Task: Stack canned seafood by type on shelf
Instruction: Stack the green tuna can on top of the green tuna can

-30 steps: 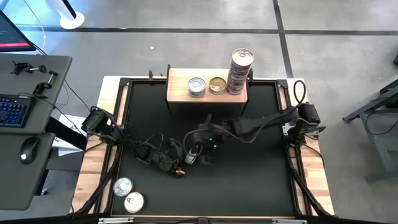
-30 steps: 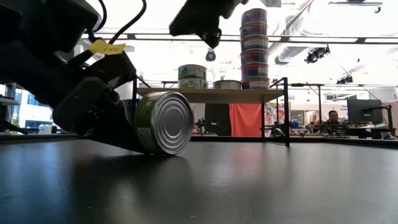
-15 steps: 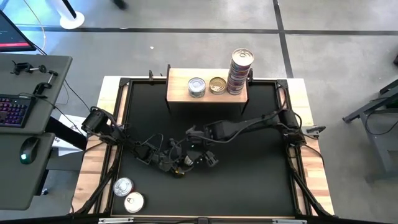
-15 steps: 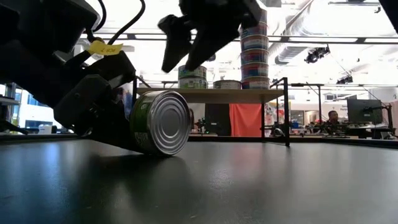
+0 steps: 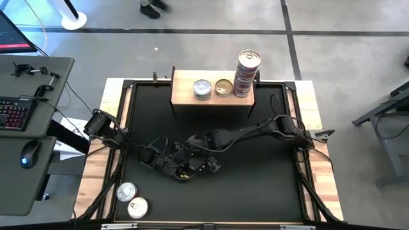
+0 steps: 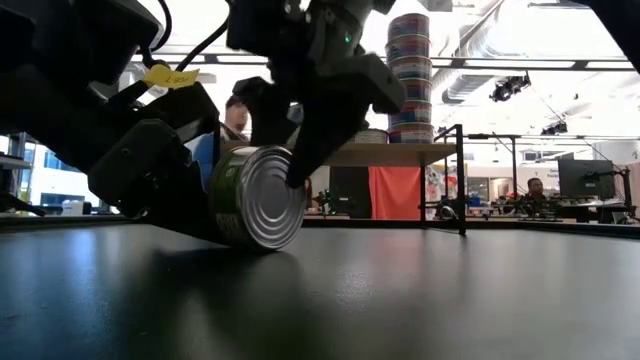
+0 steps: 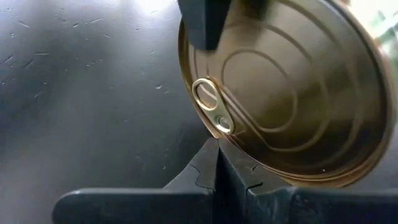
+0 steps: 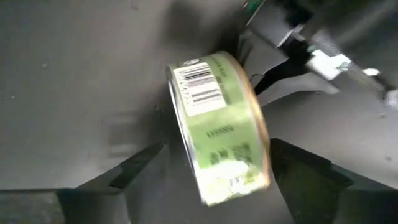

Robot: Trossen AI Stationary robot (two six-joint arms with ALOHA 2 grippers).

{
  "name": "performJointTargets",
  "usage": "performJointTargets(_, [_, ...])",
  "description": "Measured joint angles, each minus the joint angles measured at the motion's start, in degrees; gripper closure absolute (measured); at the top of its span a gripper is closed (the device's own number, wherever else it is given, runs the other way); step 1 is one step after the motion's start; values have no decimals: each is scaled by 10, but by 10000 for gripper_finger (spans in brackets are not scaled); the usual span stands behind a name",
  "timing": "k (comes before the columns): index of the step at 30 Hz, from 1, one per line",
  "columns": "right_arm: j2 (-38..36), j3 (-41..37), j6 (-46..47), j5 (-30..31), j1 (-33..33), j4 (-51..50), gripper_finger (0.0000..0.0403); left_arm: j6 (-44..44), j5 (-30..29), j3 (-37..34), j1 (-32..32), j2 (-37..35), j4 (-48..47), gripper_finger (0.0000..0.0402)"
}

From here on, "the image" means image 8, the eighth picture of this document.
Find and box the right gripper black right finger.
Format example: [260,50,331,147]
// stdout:
[269,138,398,224]

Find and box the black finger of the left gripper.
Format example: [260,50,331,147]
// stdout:
[253,57,312,96]

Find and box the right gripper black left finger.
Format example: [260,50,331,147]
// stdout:
[0,142,168,224]

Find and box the green tuna can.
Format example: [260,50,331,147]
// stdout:
[166,51,271,207]

